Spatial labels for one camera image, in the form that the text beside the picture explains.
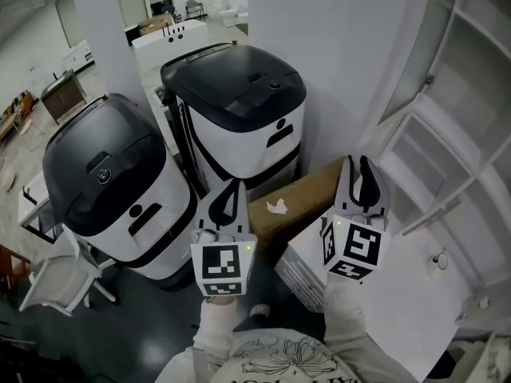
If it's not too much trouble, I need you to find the black metal chair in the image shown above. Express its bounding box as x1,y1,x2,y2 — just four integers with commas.
184,0,207,22

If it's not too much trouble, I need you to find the white slatted chair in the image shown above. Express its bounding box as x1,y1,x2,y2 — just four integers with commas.
18,223,121,318

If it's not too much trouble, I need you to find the torn white paper scrap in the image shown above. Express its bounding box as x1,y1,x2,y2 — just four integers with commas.
266,198,289,216

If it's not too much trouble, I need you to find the white shelf cabinet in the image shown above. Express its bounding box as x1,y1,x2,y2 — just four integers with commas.
374,0,511,334

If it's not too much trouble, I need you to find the white robot with black lid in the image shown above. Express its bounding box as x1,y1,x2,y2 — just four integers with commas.
42,93,200,294
159,44,308,199

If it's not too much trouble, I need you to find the white cabinet door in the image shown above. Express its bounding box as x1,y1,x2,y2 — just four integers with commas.
377,0,461,126

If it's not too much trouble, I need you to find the brown cardboard box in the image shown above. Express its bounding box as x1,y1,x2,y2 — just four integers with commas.
137,13,177,37

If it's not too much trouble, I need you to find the dark wooden side cabinet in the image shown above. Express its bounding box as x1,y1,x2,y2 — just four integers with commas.
39,69,88,127

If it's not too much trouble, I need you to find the long flat cardboard box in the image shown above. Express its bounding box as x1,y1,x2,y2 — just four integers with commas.
247,156,349,255

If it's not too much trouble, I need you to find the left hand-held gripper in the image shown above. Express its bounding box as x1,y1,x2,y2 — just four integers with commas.
190,180,257,298

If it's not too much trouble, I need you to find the person's left hand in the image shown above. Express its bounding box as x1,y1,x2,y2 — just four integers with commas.
192,228,237,247

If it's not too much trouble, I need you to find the white counter with black holes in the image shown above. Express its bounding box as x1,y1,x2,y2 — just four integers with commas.
131,18,209,50

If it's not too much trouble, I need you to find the light wooden table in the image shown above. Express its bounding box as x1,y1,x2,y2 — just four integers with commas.
0,89,36,144

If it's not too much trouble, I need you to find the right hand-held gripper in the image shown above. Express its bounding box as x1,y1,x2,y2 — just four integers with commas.
319,154,391,282

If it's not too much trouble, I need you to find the person's left forearm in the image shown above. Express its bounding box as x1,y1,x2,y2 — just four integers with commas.
191,295,245,359

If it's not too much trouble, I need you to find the person's cream printed sweatshirt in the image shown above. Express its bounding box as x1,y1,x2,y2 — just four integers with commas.
159,325,400,383

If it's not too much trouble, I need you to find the person's right hand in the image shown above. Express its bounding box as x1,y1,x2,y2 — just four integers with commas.
361,213,390,231

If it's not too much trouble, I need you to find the white table with black frame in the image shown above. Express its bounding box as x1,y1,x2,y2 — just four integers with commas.
18,168,65,247

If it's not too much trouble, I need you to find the person's right forearm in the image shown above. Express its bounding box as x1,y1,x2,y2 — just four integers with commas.
321,271,382,361

